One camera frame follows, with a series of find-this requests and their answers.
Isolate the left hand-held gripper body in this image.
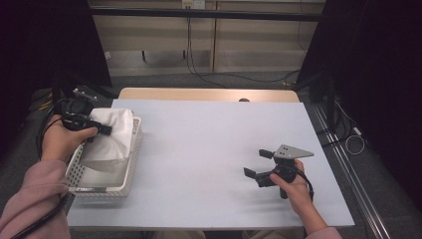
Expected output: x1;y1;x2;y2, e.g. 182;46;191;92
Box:
61;88;103;133

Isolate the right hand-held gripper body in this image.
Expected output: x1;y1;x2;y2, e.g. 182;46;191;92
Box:
255;143;315;200

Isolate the white child's shirt chick print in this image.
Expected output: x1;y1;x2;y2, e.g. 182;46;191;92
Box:
79;108;135;173

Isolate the white perforated plastic basket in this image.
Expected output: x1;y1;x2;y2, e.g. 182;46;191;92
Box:
65;116;143;199

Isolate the person's right hand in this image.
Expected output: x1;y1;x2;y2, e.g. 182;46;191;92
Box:
269;158;315;215

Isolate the person's left hand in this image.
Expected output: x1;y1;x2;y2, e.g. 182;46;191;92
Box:
41;114;100;163

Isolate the light blue table mat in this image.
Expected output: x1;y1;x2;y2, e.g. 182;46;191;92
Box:
66;99;355;231

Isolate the person's right leg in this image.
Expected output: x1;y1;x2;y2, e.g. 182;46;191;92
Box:
242;229;305;239

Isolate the person's leg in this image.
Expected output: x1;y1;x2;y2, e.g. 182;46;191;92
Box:
242;229;305;239
152;230;207;239

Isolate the black curtain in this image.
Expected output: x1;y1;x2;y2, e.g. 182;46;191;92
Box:
296;0;422;213
0;0;113;157

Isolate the person's left leg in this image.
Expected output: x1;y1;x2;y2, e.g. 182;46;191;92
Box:
152;230;207;239

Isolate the black horizontal metal bar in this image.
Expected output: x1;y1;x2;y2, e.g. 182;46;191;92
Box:
89;7;324;23

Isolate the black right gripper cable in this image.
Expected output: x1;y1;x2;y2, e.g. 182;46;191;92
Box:
295;167;315;203

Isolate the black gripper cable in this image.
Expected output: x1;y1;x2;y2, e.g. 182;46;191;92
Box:
11;99;76;239
295;167;315;203

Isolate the white coiled floor cable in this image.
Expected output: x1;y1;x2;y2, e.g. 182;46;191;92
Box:
333;99;366;156

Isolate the aluminium floor rail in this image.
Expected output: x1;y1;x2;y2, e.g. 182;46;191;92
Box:
312;103;392;239

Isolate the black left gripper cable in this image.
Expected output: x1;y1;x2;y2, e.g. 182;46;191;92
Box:
11;99;76;239

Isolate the black hanging floor cable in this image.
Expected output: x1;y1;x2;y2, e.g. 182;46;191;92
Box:
185;16;302;89

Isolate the white wall socket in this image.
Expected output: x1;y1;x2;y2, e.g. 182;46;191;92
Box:
181;0;206;10

